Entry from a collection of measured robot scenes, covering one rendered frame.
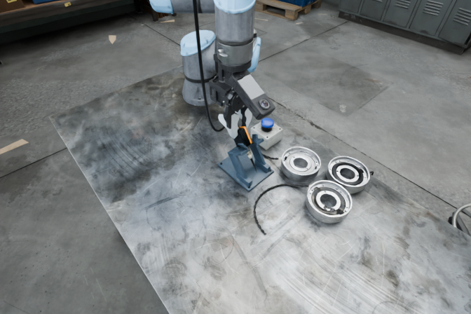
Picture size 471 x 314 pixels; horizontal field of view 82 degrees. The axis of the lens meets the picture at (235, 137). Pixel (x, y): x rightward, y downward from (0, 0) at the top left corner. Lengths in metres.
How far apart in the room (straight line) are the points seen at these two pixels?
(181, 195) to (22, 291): 1.17
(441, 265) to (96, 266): 1.42
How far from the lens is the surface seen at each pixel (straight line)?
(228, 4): 0.53
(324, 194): 0.73
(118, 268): 1.60
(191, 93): 1.00
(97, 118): 1.05
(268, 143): 0.82
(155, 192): 0.76
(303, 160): 0.79
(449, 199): 2.12
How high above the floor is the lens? 1.39
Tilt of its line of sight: 43 degrees down
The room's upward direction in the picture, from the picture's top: straight up
